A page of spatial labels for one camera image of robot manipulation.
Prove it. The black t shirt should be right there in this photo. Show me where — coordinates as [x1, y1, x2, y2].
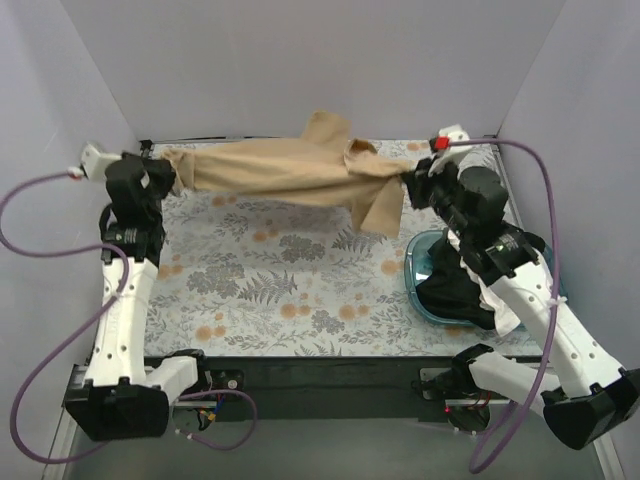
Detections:
[416, 234, 521, 336]

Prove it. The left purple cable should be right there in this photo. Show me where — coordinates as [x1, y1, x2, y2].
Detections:
[0, 168, 259, 466]

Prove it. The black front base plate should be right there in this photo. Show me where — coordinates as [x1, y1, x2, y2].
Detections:
[189, 354, 506, 431]

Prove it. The beige t shirt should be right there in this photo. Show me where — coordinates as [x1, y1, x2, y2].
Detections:
[160, 111, 414, 238]

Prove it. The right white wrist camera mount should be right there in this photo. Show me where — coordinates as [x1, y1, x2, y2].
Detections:
[428, 124, 472, 176]

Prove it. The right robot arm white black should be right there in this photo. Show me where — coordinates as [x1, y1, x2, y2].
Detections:
[402, 159, 639, 450]

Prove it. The teal plastic basket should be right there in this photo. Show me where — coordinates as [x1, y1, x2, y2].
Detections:
[404, 225, 554, 327]

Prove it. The floral patterned table mat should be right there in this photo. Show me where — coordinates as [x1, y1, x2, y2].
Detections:
[92, 139, 551, 359]

